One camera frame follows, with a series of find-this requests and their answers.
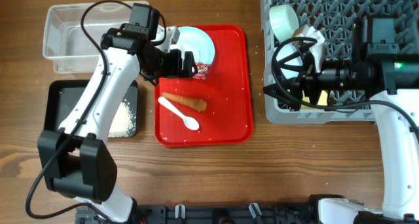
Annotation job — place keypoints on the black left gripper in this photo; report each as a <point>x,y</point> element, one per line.
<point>175,71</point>

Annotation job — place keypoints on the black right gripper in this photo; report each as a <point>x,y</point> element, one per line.
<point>306,81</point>

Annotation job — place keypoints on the light blue rice bowl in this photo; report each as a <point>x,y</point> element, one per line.
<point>287,50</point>

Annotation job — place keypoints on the yellow plastic cup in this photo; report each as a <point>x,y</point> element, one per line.
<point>323,100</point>

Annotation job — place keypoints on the mint green bowl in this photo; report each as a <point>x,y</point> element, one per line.
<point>283,20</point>

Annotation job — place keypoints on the white rice pile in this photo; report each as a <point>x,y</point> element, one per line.
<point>124,122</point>

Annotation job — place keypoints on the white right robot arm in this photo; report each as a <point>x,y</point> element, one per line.
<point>389,80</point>

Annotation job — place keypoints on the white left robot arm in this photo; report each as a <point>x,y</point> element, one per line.
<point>75,160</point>

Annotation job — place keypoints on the grey dishwasher rack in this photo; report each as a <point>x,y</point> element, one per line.
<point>335,19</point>

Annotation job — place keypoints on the black waste tray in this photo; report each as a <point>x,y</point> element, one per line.
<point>63,96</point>

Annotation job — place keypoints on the red snack wrapper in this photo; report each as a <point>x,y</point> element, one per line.
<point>203,71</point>

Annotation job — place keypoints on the light blue plate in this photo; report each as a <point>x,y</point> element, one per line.
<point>198,42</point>

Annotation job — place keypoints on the orange carrot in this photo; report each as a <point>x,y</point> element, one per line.
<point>193,103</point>

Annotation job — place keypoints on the white plastic spoon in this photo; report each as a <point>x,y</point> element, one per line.
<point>189,122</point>

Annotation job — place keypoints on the red plastic tray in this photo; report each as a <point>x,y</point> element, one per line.
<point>228,117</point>

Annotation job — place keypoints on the clear plastic bin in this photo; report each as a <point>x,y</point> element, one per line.
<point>64,42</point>

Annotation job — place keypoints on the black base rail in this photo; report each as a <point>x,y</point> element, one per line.
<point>252,213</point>

